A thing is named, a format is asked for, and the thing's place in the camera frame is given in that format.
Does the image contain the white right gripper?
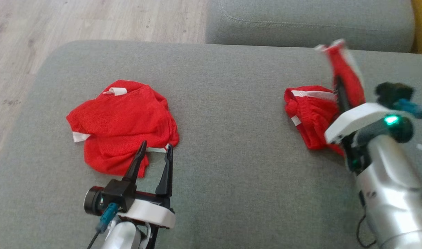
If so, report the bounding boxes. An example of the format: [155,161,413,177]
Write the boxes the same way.
[324,77,413,147]

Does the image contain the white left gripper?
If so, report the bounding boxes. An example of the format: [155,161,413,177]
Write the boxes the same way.
[118,140,176,229]

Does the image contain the red shorts with white stripe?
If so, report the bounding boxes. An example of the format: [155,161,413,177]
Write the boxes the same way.
[284,39,367,156]

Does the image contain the red basketball jersey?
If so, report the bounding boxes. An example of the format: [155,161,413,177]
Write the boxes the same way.
[66,80,180,178]

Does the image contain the large grey sofa seat cushion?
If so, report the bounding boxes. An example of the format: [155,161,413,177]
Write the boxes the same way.
[0,40,422,249]

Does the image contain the small grey sofa seat cushion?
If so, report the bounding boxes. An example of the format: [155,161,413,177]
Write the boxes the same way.
[205,0,415,53]

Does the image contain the left blue connector black cable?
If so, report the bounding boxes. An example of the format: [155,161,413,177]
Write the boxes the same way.
[87,203,119,249]

